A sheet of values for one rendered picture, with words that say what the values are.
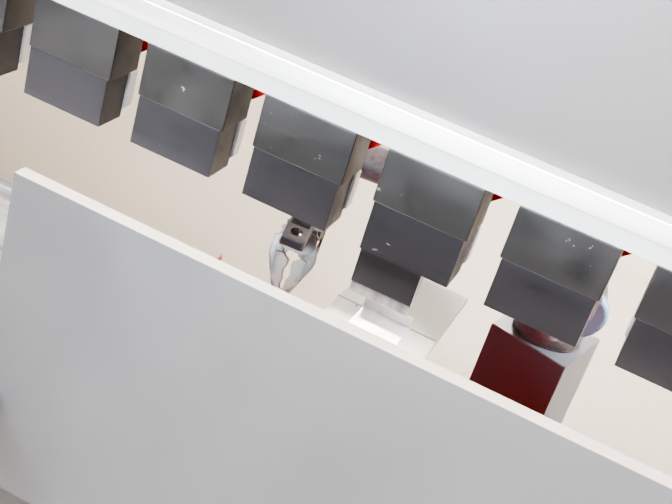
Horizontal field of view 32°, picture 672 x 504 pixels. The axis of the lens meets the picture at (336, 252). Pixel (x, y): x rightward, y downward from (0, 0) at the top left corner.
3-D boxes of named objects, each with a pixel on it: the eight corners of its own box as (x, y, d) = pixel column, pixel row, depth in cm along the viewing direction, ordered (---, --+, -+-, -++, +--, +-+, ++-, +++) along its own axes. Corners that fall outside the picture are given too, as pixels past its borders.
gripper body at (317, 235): (317, 258, 231) (339, 201, 229) (309, 262, 223) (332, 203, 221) (281, 244, 232) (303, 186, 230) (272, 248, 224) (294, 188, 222)
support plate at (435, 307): (466, 303, 206) (468, 298, 206) (417, 369, 184) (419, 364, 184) (374, 260, 211) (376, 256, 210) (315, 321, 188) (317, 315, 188)
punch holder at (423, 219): (466, 267, 178) (502, 171, 170) (448, 289, 170) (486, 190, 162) (377, 226, 181) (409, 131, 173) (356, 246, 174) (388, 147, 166)
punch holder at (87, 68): (129, 114, 191) (149, 19, 183) (100, 128, 184) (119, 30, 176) (52, 79, 195) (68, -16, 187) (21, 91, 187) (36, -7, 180)
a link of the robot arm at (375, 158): (421, 143, 229) (368, 123, 228) (417, 166, 219) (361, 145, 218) (407, 178, 232) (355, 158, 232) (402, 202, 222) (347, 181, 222)
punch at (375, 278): (409, 314, 180) (428, 262, 176) (405, 319, 179) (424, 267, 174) (351, 286, 182) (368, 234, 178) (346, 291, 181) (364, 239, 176)
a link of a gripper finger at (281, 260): (282, 295, 231) (298, 251, 230) (275, 299, 225) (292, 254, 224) (267, 289, 232) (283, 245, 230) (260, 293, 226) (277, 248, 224)
